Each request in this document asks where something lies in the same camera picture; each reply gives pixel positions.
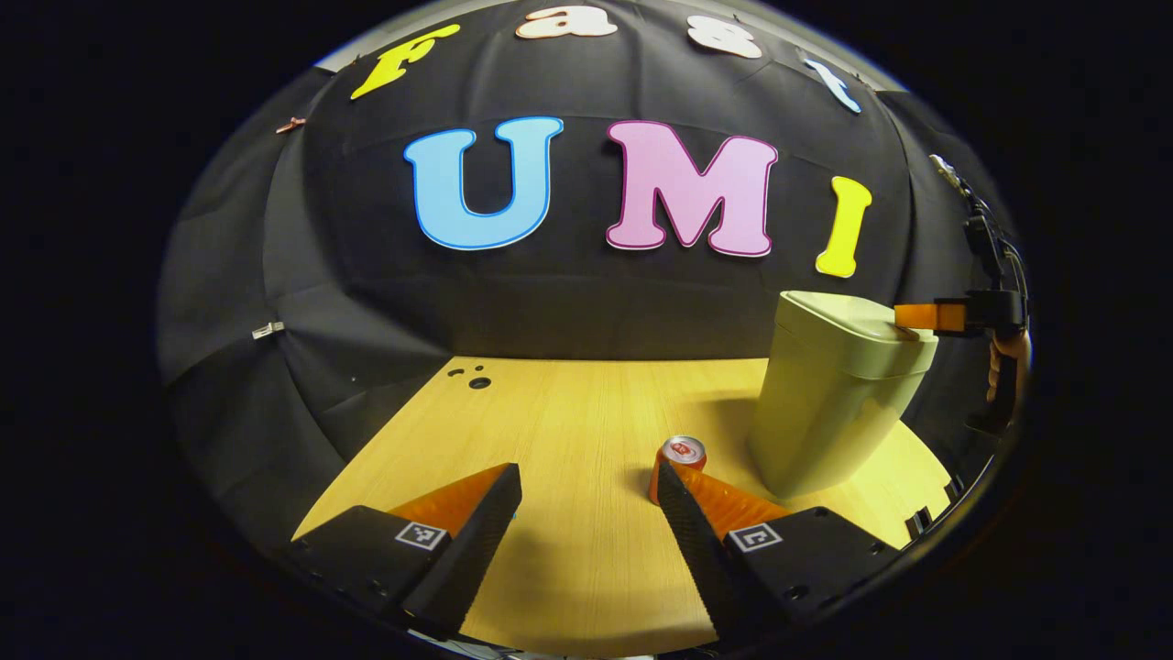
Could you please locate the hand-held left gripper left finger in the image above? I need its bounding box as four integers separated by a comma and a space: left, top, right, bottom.
289, 463, 523, 640

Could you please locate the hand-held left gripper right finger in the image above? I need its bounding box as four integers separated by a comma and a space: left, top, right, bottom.
657, 461, 904, 644

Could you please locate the orange pop can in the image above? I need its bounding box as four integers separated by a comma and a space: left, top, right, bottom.
649, 435, 708, 505

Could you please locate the green desktop garbage bin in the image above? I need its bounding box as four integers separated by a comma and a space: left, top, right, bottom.
747, 291, 940, 501

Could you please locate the wooden desktop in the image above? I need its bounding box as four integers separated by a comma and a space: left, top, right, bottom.
293, 356, 954, 657

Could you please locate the black backdrop cloth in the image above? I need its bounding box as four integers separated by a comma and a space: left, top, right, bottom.
156, 0, 1027, 551

